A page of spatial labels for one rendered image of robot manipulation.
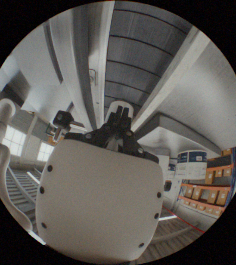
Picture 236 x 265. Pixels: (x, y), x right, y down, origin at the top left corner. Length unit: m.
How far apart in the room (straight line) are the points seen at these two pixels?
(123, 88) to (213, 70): 0.19
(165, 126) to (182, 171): 0.30
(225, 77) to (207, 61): 0.06
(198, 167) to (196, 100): 0.33
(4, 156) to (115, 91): 0.61
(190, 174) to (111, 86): 0.47
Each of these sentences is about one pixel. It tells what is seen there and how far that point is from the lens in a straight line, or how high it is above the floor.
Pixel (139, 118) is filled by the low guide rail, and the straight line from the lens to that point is 0.15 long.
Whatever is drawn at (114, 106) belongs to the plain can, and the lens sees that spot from 0.16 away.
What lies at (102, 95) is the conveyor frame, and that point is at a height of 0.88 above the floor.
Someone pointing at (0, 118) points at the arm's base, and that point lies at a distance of 0.73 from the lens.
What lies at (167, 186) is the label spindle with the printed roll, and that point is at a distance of 0.85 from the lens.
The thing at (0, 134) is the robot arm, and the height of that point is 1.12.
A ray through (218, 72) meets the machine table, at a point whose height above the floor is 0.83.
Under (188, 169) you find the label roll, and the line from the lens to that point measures 0.48.
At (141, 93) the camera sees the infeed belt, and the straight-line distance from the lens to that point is 0.15.
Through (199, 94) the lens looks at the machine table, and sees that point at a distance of 0.24.
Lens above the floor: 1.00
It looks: 20 degrees down
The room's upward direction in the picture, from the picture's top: 165 degrees counter-clockwise
